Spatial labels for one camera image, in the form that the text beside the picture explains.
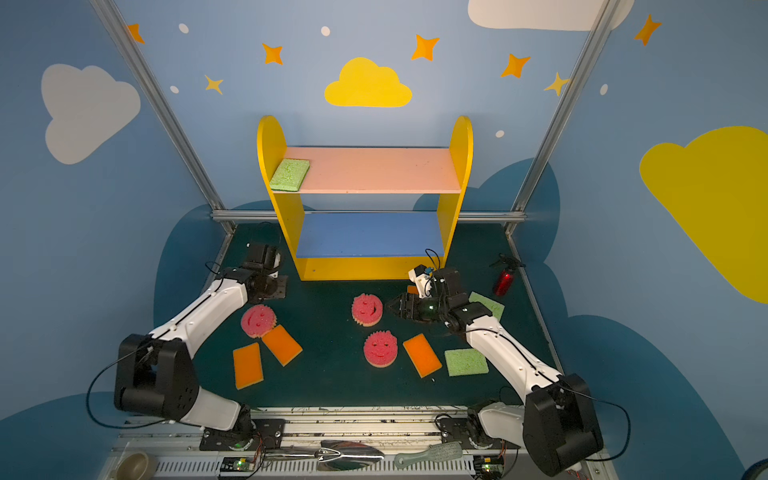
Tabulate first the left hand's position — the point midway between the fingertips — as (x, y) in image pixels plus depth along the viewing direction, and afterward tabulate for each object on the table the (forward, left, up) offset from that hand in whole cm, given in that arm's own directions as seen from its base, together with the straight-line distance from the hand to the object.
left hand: (274, 284), depth 90 cm
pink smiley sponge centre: (-3, -28, -9) cm, 30 cm away
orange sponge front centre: (-16, -46, -13) cm, 50 cm away
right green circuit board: (-44, -60, -13) cm, 75 cm away
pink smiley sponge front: (-16, -33, -9) cm, 38 cm away
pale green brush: (-41, -48, -11) cm, 64 cm away
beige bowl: (-45, +24, -10) cm, 52 cm away
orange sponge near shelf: (+7, -43, -12) cm, 45 cm away
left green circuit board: (-44, +1, -12) cm, 46 cm away
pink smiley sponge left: (-7, +6, -10) cm, 13 cm away
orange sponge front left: (-20, +6, -12) cm, 25 cm away
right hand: (-9, -37, +5) cm, 38 cm away
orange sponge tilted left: (-14, -3, -12) cm, 18 cm away
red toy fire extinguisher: (+6, -74, -5) cm, 74 cm away
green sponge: (-19, -58, -10) cm, 62 cm away
